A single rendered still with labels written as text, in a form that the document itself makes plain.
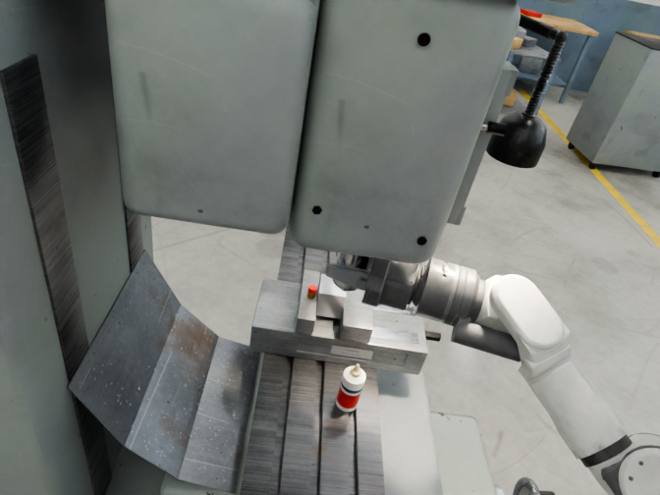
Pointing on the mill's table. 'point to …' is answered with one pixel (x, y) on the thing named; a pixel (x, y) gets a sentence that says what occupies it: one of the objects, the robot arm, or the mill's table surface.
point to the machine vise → (306, 322)
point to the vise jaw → (356, 318)
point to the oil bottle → (351, 388)
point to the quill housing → (394, 120)
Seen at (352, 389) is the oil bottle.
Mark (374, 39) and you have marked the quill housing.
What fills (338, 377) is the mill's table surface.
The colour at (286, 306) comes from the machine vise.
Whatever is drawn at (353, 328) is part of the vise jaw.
